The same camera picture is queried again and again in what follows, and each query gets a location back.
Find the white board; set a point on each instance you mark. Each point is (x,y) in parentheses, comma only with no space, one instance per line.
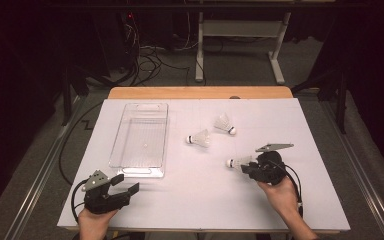
(186,206)

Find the clear plastic tray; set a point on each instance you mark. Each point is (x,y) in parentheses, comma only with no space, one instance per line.
(140,143)

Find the white plastic shuttlecock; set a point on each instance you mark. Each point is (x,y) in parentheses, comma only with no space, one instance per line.
(236,162)
(223,124)
(201,138)

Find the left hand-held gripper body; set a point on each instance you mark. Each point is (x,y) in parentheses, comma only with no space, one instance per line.
(103,201)

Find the wooden table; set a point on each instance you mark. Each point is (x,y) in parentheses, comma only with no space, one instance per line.
(196,92)

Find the person's right hand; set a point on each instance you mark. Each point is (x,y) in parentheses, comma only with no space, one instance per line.
(281,196)

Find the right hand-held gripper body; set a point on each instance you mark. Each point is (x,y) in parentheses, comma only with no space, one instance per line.
(270,170)

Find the dark curtain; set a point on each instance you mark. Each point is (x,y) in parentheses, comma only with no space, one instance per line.
(13,83)
(380,83)

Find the white metal desk frame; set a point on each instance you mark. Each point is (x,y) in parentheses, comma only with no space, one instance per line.
(240,28)

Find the black metal stand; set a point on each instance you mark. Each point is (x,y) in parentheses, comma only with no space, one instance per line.
(66,100)
(341,106)

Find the aluminium rail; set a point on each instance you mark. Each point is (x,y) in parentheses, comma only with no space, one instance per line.
(42,176)
(352,160)

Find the black equipment rack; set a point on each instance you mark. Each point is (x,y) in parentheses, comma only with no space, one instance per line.
(113,40)

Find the person's left hand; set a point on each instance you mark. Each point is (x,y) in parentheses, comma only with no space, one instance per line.
(93,223)

